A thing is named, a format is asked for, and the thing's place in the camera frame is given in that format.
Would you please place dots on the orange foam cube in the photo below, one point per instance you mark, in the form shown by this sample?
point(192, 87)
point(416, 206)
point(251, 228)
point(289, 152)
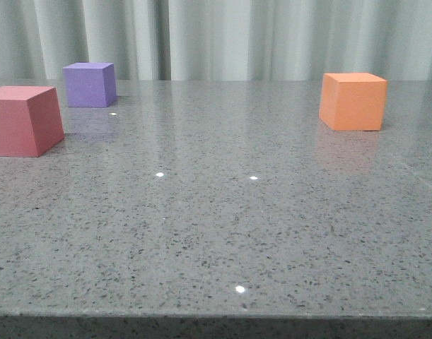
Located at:
point(353, 101)

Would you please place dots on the purple foam cube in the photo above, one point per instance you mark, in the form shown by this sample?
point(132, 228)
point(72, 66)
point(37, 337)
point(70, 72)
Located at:
point(90, 84)

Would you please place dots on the red foam cube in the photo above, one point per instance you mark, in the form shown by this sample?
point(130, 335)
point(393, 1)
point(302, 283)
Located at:
point(30, 120)

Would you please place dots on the pale green curtain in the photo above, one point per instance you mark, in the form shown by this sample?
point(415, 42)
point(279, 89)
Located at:
point(218, 40)

